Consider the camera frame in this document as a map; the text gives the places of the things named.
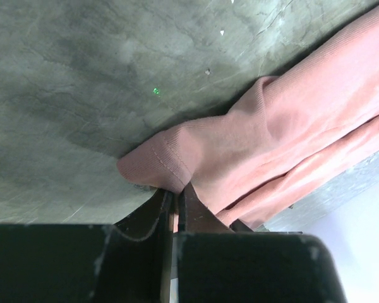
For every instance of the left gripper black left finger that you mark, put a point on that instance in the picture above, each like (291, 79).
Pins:
(128, 261)

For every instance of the pink printed t shirt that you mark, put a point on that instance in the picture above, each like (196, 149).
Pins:
(284, 138)

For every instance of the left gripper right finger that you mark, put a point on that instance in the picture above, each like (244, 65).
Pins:
(219, 264)

